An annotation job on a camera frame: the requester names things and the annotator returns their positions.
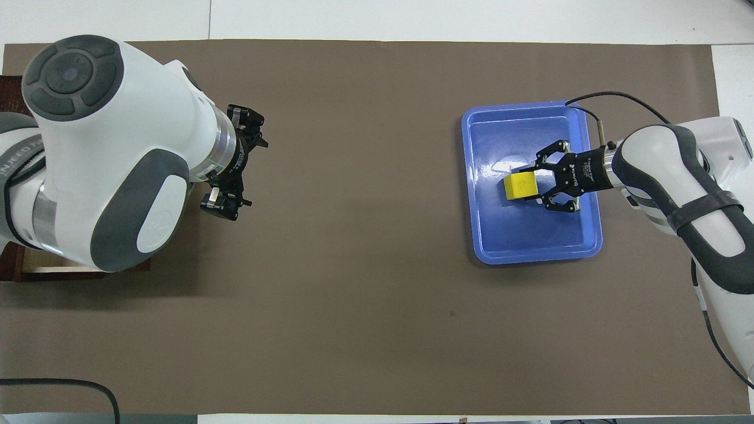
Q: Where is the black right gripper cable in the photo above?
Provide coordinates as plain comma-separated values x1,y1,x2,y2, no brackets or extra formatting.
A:
564,91,754,390

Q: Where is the black loose cable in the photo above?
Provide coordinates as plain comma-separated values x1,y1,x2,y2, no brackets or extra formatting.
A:
0,378,121,424

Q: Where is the brown paper table mat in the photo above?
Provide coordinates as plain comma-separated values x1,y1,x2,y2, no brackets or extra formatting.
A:
0,39,752,416

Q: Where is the blue plastic tray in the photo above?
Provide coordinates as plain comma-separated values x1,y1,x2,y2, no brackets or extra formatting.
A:
461,100,604,266

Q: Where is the dark wooden drawer cabinet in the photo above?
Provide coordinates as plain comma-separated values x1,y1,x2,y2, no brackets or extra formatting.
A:
0,75,30,282

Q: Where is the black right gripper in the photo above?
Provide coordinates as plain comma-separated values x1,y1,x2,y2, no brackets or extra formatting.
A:
534,140,617,213

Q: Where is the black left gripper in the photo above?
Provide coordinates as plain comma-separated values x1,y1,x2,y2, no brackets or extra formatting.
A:
200,104,269,222

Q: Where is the yellow cube block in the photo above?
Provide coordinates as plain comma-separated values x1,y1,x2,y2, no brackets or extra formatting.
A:
502,171,540,201

